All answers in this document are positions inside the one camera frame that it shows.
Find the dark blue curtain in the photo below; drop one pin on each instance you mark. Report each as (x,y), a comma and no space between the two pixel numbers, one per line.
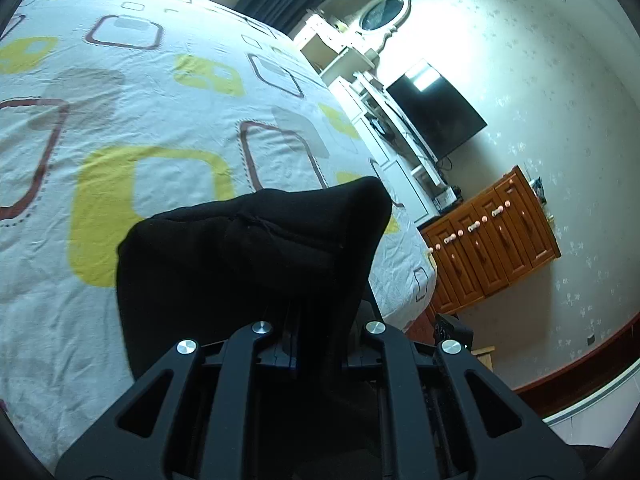
(285,5)

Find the white vanity dresser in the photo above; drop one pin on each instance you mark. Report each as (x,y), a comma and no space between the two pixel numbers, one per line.
(340,55)

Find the small router box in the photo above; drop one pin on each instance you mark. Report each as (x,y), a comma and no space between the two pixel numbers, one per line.
(446,199)

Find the black flat television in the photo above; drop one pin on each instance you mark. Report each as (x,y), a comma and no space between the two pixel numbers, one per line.
(435,110)

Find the bed with patterned sheet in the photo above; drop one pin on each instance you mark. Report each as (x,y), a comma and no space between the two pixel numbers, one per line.
(150,85)

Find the oval white vanity mirror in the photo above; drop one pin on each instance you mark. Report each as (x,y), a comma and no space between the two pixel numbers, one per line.
(382,12)

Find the small wooden stool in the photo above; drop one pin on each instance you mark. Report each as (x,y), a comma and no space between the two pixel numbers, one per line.
(484,357)

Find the white television stand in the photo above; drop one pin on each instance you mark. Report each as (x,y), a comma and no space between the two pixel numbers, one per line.
(395,170)

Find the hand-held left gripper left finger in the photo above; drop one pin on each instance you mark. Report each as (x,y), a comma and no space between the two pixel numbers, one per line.
(285,347)

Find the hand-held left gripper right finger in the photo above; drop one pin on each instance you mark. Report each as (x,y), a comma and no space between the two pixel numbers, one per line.
(370,355)

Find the brown wooden cabinet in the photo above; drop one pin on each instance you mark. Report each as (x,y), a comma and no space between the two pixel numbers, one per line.
(490,245)

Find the black set-top device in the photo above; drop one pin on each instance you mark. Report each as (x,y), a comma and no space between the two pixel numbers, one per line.
(381,126)

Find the small items on cabinet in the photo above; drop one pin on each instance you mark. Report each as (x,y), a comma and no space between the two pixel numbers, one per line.
(540,190)

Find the black pants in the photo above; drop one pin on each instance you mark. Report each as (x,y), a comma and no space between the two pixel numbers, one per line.
(250,260)

